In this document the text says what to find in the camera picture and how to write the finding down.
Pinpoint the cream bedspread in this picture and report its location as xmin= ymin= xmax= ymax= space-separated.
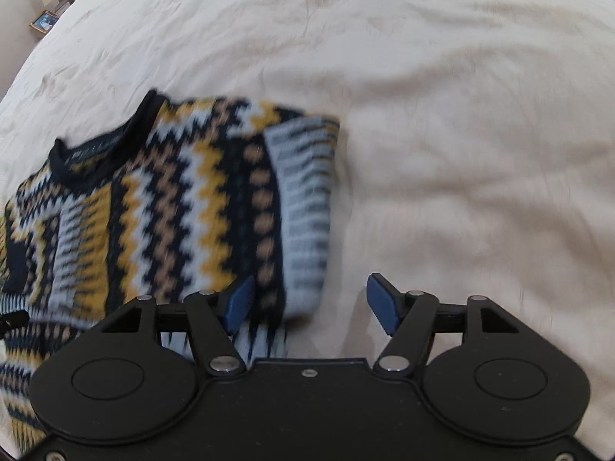
xmin=1 ymin=0 xmax=614 ymax=458

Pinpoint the cream bedside nightstand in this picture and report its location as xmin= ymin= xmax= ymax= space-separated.
xmin=29 ymin=0 xmax=75 ymax=38

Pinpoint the patterned knit sweater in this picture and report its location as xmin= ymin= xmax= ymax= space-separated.
xmin=1 ymin=91 xmax=340 ymax=454

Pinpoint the framed photo on nightstand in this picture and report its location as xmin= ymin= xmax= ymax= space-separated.
xmin=30 ymin=10 xmax=58 ymax=35

